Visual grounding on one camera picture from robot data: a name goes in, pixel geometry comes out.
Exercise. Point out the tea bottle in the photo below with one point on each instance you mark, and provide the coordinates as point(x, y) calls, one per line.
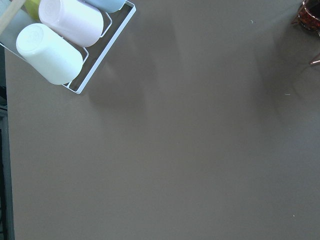
point(308, 15)

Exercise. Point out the blue cup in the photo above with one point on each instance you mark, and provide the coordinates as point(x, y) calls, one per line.
point(108, 6)

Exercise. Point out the pink cup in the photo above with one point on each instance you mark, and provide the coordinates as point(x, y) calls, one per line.
point(74, 20)

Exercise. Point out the white cup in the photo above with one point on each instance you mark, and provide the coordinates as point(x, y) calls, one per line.
point(49, 54)

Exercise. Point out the yellow cup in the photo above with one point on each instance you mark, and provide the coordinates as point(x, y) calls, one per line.
point(32, 8)

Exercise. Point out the white wire cup rack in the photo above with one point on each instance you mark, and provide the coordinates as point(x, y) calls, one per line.
point(93, 55)

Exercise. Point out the wooden rack handle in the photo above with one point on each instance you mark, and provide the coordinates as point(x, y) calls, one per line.
point(10, 13)

